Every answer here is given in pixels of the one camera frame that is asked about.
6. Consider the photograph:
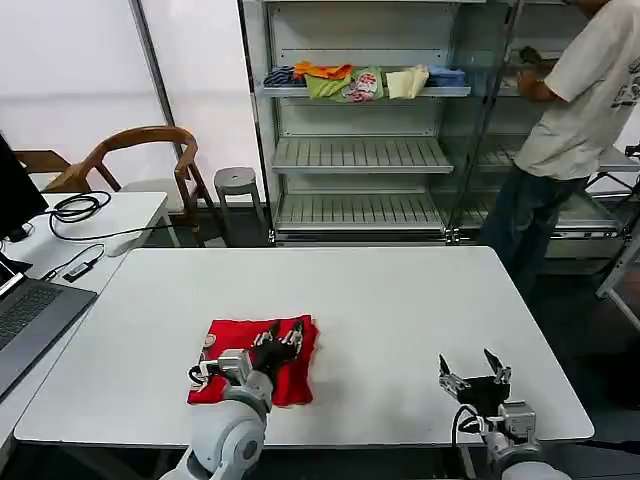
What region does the grey shelf rack with clothes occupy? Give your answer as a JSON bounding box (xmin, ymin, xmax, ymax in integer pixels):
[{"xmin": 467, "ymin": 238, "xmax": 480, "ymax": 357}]
[{"xmin": 238, "ymin": 0, "xmax": 474, "ymax": 246}]

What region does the black stand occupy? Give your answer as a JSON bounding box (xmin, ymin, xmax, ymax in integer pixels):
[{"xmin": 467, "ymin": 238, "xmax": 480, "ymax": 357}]
[{"xmin": 583, "ymin": 142, "xmax": 640, "ymax": 197}]

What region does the person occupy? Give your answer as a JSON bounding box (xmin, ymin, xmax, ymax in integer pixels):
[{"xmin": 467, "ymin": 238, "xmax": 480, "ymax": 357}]
[{"xmin": 478, "ymin": 0, "xmax": 640, "ymax": 301}]

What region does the grey round stool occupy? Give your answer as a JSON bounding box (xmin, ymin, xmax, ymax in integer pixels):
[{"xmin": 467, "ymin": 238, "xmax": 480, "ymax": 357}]
[{"xmin": 213, "ymin": 167, "xmax": 267, "ymax": 246}]

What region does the red shirt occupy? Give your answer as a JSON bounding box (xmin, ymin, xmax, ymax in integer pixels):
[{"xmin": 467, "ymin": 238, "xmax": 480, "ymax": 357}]
[{"xmin": 187, "ymin": 313, "xmax": 323, "ymax": 407}]

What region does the white side desk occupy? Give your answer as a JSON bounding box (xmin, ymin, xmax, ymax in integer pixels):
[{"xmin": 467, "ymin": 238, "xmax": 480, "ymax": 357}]
[{"xmin": 0, "ymin": 191, "xmax": 169, "ymax": 311}]

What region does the wooden chair with curved back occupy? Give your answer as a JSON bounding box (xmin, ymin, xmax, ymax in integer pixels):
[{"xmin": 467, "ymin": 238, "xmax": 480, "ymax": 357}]
[{"xmin": 14, "ymin": 124, "xmax": 222, "ymax": 249}]

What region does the person's hand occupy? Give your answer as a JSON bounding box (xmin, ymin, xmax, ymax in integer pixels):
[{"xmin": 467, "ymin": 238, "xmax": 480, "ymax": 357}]
[{"xmin": 516, "ymin": 69, "xmax": 540, "ymax": 99}]

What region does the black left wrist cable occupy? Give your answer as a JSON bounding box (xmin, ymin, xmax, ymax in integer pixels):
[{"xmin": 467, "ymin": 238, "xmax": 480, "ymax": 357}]
[{"xmin": 186, "ymin": 360, "xmax": 222, "ymax": 390}]

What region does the black monitor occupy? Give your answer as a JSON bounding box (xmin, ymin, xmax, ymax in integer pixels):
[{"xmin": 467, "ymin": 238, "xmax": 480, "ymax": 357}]
[{"xmin": 0, "ymin": 132, "xmax": 50, "ymax": 244}]

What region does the grey laptop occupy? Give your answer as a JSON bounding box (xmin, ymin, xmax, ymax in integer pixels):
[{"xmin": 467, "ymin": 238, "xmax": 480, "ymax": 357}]
[{"xmin": 0, "ymin": 252, "xmax": 99, "ymax": 399}]

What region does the glass and metal shelf rack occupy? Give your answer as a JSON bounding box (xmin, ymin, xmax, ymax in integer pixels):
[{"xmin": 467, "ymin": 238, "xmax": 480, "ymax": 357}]
[{"xmin": 444, "ymin": 0, "xmax": 640, "ymax": 261}]

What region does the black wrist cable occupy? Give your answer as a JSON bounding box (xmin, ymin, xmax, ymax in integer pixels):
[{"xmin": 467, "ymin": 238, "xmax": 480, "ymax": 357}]
[
  {"xmin": 186, "ymin": 360, "xmax": 222, "ymax": 390},
  {"xmin": 451, "ymin": 403, "xmax": 502, "ymax": 447}
]

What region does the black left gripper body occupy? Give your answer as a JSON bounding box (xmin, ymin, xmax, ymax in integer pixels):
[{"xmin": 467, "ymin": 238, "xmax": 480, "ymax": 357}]
[{"xmin": 248, "ymin": 337, "xmax": 297, "ymax": 377}]

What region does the small black adapter with cable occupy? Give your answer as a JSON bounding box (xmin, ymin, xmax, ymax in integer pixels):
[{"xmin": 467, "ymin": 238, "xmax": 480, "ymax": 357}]
[{"xmin": 39, "ymin": 243, "xmax": 105, "ymax": 285}]

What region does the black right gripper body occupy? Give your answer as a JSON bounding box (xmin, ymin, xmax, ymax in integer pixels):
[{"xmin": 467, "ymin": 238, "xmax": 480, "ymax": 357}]
[{"xmin": 456, "ymin": 373, "xmax": 512, "ymax": 407}]

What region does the coiled black cable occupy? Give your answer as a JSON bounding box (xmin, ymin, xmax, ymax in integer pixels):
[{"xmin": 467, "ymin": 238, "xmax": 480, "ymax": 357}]
[{"xmin": 47, "ymin": 191, "xmax": 176, "ymax": 242}]

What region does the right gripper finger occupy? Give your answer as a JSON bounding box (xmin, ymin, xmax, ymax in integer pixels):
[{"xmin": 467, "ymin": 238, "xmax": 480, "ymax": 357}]
[
  {"xmin": 437, "ymin": 353, "xmax": 467, "ymax": 397},
  {"xmin": 483, "ymin": 348, "xmax": 513, "ymax": 387}
]

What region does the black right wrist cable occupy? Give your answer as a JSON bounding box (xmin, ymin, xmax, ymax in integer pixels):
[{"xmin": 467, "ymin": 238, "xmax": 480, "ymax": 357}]
[{"xmin": 451, "ymin": 403, "xmax": 502, "ymax": 447}]

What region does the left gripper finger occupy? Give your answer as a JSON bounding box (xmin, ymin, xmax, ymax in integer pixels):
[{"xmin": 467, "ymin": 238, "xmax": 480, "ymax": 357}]
[
  {"xmin": 280, "ymin": 321, "xmax": 305, "ymax": 360},
  {"xmin": 253, "ymin": 321, "xmax": 282, "ymax": 347}
]

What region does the grey metal frame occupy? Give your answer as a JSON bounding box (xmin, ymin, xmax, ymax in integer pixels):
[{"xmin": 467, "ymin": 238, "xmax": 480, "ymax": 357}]
[{"xmin": 594, "ymin": 239, "xmax": 640, "ymax": 332}]

